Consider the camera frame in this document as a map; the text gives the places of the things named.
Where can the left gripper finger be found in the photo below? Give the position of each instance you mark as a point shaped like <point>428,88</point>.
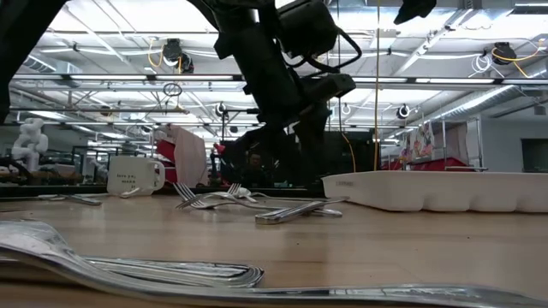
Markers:
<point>274,145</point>
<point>312,149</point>

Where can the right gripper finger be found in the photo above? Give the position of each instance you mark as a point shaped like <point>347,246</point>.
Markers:
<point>415,6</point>

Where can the silver spoon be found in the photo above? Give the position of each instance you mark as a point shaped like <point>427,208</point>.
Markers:
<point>245,193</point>
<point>129,193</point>
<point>327,212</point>

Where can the silver fork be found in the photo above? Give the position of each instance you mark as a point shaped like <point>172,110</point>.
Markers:
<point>234,188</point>
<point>192,203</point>
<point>30,239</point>
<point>183,192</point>

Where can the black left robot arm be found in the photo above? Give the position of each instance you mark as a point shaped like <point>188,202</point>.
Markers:
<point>17,43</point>

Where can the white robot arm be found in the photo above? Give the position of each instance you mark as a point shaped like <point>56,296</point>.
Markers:
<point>30,143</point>

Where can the person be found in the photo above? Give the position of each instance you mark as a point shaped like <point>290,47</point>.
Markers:
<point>255,161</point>

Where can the black partition panels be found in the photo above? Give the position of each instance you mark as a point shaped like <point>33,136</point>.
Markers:
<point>355,158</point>

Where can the pale pink cloth cover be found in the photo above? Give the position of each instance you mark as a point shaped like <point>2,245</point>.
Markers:
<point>190,156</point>

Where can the white cutlery tray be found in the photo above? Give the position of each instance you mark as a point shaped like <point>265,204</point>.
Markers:
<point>406,192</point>

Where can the colourful hanging poster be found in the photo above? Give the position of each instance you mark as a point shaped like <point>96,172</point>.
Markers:
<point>421,141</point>

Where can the red bin cart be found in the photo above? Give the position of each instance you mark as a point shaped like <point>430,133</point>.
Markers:
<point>449,163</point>

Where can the white mug with text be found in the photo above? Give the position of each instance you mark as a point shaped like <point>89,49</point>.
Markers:
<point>130,173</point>

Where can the black metal gantry frame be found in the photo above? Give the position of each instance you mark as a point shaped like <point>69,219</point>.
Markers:
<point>240,110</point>

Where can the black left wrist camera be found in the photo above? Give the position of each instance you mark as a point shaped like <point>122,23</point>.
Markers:
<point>308,25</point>

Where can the silver ventilation duct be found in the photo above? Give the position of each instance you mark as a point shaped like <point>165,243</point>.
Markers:
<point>479,102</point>

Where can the dark wall screen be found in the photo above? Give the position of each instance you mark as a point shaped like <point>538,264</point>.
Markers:
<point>535,156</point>

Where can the black aluminium table frame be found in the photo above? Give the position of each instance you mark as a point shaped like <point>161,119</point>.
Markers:
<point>51,190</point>

